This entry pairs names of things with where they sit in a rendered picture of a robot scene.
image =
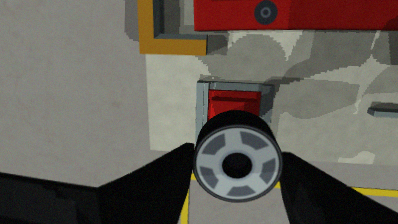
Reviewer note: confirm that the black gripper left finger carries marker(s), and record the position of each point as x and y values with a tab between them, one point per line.
153	194

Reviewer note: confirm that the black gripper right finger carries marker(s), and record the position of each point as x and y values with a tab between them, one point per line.
311	196

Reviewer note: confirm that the black wheel with grey rim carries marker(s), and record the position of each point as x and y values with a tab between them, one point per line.
232	132

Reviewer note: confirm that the yellow rectangular outline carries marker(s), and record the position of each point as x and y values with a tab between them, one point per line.
366	191

